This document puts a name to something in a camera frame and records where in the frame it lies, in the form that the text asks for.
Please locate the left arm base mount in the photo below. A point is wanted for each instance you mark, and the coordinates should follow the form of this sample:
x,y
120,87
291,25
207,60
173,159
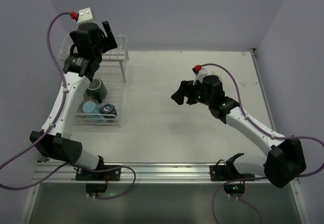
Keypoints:
x,y
98,174

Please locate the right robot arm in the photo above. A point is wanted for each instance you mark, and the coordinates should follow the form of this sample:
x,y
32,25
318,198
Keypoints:
x,y
284,159

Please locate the yellow green mug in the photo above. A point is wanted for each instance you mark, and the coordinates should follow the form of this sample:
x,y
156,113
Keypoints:
x,y
215,73

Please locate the navy patterned cup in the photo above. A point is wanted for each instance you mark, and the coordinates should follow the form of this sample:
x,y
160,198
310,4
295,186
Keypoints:
x,y
108,111

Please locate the aluminium mounting rail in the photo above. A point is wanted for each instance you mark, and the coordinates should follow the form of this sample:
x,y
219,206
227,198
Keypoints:
x,y
145,173

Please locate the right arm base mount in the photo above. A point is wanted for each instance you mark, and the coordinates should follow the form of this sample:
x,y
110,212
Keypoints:
x,y
226,171

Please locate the dark green mug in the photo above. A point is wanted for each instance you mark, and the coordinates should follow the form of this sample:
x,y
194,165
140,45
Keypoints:
x,y
97,90

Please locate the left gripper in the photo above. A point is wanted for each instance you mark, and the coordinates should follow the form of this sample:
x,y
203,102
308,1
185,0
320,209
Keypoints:
x,y
107,39

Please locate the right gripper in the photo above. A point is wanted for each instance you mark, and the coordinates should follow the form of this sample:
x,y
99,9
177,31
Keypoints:
x,y
190,92

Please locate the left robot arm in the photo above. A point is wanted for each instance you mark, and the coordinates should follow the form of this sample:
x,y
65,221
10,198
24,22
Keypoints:
x,y
54,141

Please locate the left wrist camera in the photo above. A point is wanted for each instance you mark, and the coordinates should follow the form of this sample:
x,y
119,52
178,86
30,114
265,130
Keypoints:
x,y
85,16

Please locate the light blue mug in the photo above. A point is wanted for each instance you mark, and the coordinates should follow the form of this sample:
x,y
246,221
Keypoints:
x,y
93,112

